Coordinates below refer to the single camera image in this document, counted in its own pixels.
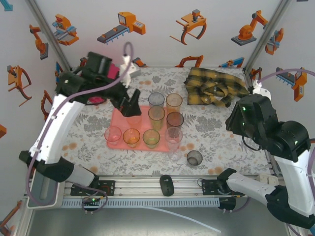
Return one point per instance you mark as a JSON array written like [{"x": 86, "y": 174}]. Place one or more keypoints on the yellow black plaid shirt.
[{"x": 211, "y": 83}]

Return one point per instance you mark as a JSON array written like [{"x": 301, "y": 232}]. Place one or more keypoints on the short amber plastic glass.
[{"x": 131, "y": 138}]

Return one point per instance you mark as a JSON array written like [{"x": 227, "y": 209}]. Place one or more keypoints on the black computer mouse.
[{"x": 166, "y": 185}]

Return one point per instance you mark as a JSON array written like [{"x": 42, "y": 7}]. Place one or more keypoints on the tall clear plastic glass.
[{"x": 173, "y": 140}]

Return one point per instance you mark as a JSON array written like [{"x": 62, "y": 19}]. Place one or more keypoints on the tall blue plastic glass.
[{"x": 156, "y": 99}]

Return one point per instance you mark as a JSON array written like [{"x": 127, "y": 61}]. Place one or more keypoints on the black board with green light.
[{"x": 91, "y": 200}]

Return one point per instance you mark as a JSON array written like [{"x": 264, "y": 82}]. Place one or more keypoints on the aluminium frame cross rail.
[{"x": 137, "y": 186}]

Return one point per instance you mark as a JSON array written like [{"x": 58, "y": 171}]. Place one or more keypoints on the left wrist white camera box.
[{"x": 128, "y": 77}]

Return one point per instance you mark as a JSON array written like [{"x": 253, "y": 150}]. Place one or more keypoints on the aluminium table side rail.
[{"x": 249, "y": 81}]

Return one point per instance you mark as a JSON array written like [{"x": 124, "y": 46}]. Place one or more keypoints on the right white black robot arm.
[{"x": 251, "y": 185}]

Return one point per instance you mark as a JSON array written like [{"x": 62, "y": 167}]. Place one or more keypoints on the grey floral tablecloth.
[{"x": 160, "y": 168}]

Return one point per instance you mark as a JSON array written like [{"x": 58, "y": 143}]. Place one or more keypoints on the grey white box device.
[{"x": 44, "y": 191}]

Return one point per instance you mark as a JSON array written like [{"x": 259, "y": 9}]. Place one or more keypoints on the short salmon plastic glass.
[{"x": 134, "y": 123}]

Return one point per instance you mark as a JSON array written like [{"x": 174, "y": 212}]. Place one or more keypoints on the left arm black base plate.
[{"x": 108, "y": 188}]

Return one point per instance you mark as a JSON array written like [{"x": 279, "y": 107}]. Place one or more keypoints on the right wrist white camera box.
[{"x": 262, "y": 92}]

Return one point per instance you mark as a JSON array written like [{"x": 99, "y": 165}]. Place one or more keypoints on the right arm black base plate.
[{"x": 209, "y": 188}]

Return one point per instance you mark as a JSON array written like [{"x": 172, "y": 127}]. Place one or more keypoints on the short green plastic glass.
[{"x": 151, "y": 140}]

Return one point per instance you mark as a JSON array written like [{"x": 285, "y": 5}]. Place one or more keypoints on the short pink plastic glass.
[{"x": 113, "y": 137}]

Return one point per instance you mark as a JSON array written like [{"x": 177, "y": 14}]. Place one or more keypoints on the tall orange plastic glass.
[{"x": 174, "y": 103}]

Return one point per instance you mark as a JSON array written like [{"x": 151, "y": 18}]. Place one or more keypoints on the black electronics block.
[{"x": 227, "y": 204}]

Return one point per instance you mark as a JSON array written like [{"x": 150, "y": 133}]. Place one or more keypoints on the folded magenta cloth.
[{"x": 113, "y": 71}]

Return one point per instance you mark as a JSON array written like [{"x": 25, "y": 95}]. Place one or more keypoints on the tall green plastic glass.
[{"x": 156, "y": 120}]

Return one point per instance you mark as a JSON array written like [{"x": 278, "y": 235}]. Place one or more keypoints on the white square clock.
[{"x": 267, "y": 179}]

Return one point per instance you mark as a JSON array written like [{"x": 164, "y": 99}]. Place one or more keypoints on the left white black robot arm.
[{"x": 56, "y": 127}]

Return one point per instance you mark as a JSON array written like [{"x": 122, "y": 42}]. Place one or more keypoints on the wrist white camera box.
[
  {"x": 262, "y": 92},
  {"x": 128, "y": 77}
]

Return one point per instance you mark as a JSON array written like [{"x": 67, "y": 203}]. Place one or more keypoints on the aluminium frame post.
[
  {"x": 51, "y": 37},
  {"x": 265, "y": 37}
]

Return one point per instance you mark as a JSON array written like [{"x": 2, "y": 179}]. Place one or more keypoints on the short dark grey glass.
[{"x": 194, "y": 158}]

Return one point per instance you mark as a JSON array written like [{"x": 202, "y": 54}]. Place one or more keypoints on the tall dark brown glass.
[{"x": 175, "y": 120}]

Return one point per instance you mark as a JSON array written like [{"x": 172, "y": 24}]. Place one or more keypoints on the pink plastic tray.
[{"x": 118, "y": 120}]

